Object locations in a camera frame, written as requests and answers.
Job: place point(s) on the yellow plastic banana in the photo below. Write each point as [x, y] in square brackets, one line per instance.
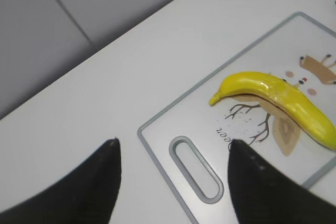
[284, 96]

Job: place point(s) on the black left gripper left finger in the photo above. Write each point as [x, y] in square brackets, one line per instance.
[88, 194]

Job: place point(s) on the white deer cutting board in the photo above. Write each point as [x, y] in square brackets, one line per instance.
[189, 140]

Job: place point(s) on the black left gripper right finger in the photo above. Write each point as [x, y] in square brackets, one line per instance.
[260, 193]

